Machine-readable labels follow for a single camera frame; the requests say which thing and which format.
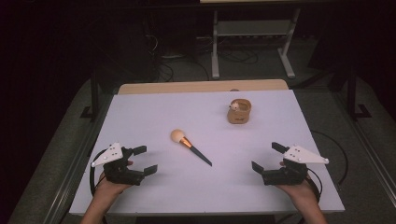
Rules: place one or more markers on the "person's left hand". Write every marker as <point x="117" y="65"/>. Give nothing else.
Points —
<point x="109" y="188"/>

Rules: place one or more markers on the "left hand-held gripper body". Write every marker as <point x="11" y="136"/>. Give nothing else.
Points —
<point x="121" y="174"/>

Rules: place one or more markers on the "person's right hand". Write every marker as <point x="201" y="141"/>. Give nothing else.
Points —
<point x="299" y="189"/>

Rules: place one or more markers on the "metal floor rail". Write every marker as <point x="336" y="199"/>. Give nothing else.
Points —
<point x="370" y="155"/>
<point x="71" y="180"/>

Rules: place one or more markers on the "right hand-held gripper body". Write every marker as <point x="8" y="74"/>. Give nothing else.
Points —
<point x="286" y="175"/>

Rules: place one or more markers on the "white metal stand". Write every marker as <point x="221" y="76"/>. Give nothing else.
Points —
<point x="214" y="46"/>

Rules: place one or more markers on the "white table board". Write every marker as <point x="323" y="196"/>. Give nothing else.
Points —
<point x="193" y="193"/>

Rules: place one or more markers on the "wooden table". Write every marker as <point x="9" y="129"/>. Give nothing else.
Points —
<point x="186" y="86"/>

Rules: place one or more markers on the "brown cup with animal figure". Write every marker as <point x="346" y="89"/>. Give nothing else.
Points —
<point x="238" y="117"/>

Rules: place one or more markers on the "black metal stand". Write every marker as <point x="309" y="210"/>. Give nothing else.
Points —
<point x="352" y="93"/>
<point x="94" y="93"/>

